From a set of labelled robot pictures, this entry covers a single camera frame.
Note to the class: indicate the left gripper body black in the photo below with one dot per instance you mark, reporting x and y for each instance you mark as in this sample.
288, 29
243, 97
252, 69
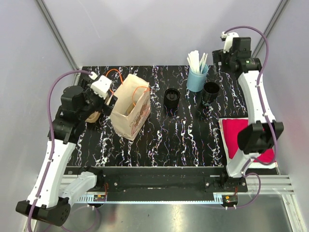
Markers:
94, 102

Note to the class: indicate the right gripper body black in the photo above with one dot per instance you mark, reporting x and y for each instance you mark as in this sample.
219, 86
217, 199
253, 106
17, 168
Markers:
225, 59

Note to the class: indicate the brown paper takeout bag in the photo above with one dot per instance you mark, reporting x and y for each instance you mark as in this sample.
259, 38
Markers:
132, 107

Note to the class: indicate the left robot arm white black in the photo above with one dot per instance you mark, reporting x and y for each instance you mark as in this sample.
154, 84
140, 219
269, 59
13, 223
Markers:
60, 145

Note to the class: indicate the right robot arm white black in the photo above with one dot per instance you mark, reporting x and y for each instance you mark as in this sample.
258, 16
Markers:
263, 130

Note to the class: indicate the cardboard cup carrier left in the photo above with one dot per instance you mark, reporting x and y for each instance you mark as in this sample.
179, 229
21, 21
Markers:
93, 117

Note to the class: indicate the light blue cup holder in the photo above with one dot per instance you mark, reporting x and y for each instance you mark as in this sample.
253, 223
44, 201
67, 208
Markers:
195, 81

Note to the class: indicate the black ribbed cup with lid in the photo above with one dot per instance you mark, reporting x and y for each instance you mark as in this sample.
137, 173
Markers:
171, 99

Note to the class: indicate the red folded cloth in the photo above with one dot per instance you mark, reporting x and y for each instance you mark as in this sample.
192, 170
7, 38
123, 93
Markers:
231, 135

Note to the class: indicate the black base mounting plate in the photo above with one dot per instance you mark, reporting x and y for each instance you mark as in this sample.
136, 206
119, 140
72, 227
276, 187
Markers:
167, 184

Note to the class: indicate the white tray under cloth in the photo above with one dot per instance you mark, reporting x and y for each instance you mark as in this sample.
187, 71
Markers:
225, 145

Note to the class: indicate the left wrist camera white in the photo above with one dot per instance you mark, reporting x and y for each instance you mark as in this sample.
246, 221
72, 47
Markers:
100, 85

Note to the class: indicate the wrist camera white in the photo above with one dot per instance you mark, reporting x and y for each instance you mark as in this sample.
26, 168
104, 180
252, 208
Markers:
228, 40
100, 85

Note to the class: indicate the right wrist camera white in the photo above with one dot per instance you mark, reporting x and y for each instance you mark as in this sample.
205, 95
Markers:
228, 40

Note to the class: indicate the aluminium front rail frame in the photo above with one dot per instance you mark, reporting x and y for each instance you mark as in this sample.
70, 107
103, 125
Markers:
256, 184

